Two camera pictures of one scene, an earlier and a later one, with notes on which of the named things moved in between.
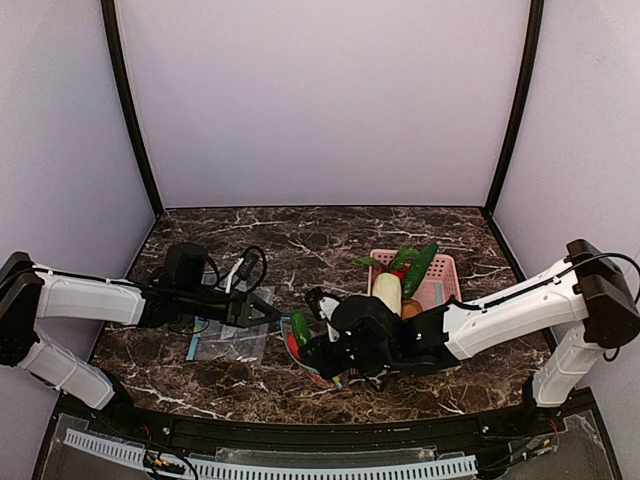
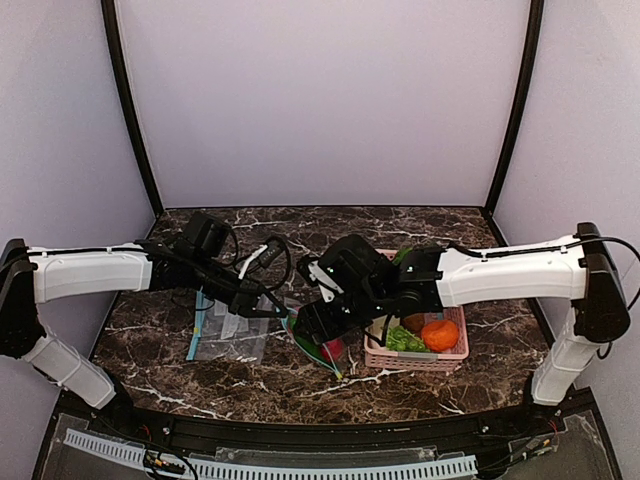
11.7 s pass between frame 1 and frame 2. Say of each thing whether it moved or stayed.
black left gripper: moved
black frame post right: stayed
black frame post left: stayed
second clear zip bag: stayed
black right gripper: moved
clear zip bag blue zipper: moved
